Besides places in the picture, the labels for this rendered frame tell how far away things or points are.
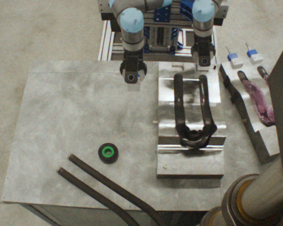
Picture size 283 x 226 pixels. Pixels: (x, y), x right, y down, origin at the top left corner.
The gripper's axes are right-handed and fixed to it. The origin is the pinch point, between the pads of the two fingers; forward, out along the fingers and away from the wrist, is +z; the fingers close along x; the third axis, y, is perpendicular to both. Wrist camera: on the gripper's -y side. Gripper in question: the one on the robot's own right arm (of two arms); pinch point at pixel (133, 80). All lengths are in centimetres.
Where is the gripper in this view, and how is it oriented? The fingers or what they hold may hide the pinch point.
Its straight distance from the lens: 134.2
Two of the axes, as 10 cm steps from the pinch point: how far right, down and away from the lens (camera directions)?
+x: -10.0, -0.3, 0.1
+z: 0.0, 4.7, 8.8
